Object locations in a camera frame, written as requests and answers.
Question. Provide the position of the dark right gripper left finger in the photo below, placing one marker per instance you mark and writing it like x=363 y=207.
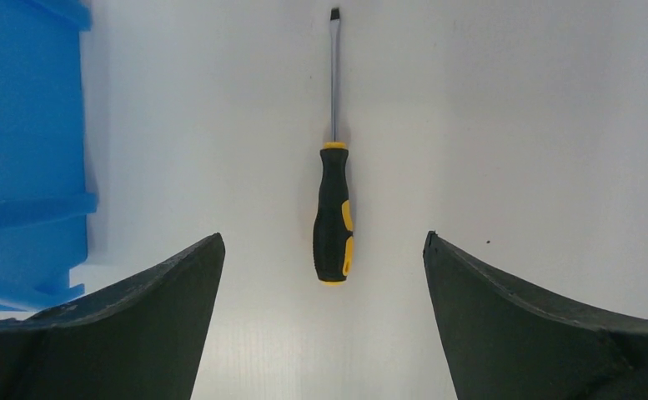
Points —
x=140 y=338

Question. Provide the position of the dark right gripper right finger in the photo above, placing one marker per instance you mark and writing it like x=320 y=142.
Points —
x=507 y=338

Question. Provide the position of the black yellow screwdriver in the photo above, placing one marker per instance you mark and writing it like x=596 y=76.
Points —
x=333 y=231

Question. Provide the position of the blue plastic bin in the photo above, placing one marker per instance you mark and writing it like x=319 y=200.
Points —
x=44 y=203

